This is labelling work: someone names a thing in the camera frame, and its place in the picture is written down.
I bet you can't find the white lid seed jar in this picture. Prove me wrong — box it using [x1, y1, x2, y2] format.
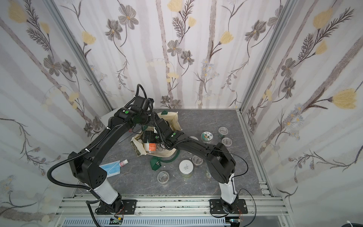
[179, 159, 194, 179]

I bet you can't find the large strawberry label jar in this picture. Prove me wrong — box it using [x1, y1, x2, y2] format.
[201, 131, 214, 143]

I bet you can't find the clear lid green seed cup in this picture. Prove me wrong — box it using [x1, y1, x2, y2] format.
[218, 127, 229, 138]

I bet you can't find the orange sunflower seed cup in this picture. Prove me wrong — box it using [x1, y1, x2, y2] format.
[221, 137, 233, 148]

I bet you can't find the red label seed jar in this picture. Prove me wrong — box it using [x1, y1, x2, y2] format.
[143, 143, 158, 154]

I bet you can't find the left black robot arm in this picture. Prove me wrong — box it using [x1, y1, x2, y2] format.
[69, 96, 154, 214]

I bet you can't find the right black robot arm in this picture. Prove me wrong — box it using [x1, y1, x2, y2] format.
[152, 118, 239, 214]

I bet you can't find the blue face mask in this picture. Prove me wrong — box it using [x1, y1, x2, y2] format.
[99, 161, 121, 178]

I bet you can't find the black corrugated cable conduit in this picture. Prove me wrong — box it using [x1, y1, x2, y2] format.
[46, 147, 94, 194]

